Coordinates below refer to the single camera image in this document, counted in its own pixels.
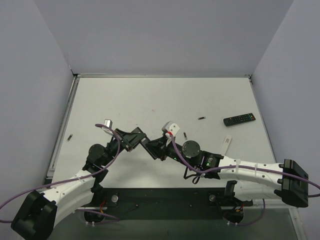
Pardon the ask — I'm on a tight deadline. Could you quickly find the slim black remote control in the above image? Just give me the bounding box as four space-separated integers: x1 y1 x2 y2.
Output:
140 133 151 156

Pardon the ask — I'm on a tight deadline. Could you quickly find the white remote control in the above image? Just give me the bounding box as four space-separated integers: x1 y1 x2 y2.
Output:
219 135 232 155

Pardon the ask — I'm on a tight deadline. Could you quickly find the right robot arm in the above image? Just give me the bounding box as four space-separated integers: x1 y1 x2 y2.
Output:
143 136 309 208

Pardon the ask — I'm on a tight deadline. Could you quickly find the wide black remote control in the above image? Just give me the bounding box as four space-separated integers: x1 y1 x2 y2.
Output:
223 113 256 127

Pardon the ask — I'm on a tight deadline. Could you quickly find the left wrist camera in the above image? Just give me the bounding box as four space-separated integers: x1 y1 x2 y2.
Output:
101 119 114 136

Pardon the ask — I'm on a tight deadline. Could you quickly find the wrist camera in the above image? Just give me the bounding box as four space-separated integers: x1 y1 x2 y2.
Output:
161 121 180 137
101 119 114 136

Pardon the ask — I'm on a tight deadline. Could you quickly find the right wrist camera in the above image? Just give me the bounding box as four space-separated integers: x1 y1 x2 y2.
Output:
161 121 180 137

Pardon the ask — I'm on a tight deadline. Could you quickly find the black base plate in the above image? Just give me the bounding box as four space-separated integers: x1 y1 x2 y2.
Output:
87 187 253 220

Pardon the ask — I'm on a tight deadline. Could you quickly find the aluminium frame rail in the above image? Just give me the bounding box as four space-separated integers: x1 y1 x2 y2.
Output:
31 187 300 210

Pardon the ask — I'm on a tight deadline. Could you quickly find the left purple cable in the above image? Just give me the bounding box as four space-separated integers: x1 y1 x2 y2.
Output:
0 123 121 223

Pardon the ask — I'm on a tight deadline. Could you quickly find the purple cable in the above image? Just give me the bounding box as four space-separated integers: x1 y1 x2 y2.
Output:
0 123 121 223
171 136 320 198

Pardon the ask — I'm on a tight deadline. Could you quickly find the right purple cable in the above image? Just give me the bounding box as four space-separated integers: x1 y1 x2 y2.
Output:
171 136 320 198

